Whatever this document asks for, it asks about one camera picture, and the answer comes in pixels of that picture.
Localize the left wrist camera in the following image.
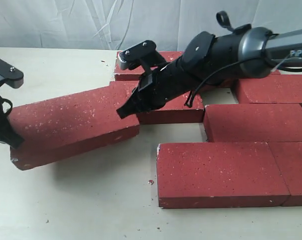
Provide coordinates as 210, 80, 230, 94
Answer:
0, 59, 24, 89

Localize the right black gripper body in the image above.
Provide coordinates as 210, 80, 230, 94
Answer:
132, 59, 194, 112

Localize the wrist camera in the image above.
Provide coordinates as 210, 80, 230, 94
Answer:
0, 59, 24, 89
117, 40, 167, 73

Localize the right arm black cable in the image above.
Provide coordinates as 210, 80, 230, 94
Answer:
184, 11, 289, 108

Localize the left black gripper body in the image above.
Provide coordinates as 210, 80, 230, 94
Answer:
0, 96, 13, 144

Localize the red brick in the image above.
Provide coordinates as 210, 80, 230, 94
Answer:
114, 50, 186, 82
204, 103, 302, 143
271, 69, 281, 75
269, 142, 302, 207
125, 93, 204, 125
156, 142, 290, 209
9, 85, 140, 171
235, 74, 302, 104

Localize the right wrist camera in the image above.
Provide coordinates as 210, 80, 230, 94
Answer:
117, 40, 167, 73

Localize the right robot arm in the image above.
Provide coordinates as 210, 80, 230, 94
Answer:
117, 24, 302, 119

